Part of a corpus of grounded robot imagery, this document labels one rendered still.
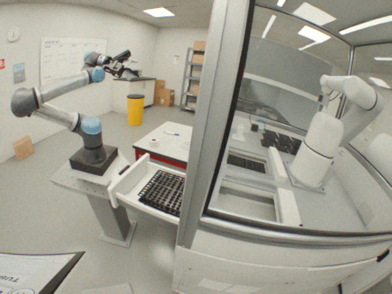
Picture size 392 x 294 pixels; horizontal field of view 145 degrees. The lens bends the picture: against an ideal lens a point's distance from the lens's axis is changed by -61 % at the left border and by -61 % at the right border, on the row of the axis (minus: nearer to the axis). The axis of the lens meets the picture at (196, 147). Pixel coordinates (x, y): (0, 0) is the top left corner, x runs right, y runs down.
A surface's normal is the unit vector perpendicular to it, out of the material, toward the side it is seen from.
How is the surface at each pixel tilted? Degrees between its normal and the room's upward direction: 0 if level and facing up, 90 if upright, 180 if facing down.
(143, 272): 0
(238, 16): 90
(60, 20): 90
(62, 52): 90
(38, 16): 90
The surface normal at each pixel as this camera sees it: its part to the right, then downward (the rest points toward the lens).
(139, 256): 0.15, -0.87
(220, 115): -0.27, 0.42
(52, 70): 0.93, 0.29
